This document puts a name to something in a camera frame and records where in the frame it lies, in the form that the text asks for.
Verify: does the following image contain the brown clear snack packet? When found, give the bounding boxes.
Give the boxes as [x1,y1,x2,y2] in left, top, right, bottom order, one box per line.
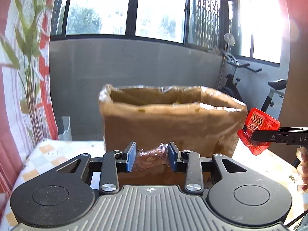
[132,143,169,172]

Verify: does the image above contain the red snack packet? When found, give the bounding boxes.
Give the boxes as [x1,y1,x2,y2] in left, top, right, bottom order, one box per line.
[237,107,280,155]

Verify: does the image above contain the person's right hand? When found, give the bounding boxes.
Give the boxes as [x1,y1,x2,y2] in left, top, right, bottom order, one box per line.
[296,146,308,193]

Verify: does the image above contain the brown cardboard box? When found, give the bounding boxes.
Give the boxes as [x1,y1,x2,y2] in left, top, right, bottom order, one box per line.
[98,83,248,189]

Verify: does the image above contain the small clear container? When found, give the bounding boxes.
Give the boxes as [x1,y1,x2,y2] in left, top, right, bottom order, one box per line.
[57,116,72,141]

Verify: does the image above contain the checkered floral tablecloth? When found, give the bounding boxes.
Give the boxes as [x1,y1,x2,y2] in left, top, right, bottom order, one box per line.
[1,139,307,230]

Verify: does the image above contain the black exercise bike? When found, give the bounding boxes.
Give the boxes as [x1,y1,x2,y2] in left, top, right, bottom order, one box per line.
[218,49,290,117]

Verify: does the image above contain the black framed window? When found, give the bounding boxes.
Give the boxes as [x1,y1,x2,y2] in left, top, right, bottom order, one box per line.
[51,0,288,64]

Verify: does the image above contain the red floral curtain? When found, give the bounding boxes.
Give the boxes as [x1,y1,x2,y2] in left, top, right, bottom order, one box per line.
[0,0,60,220]

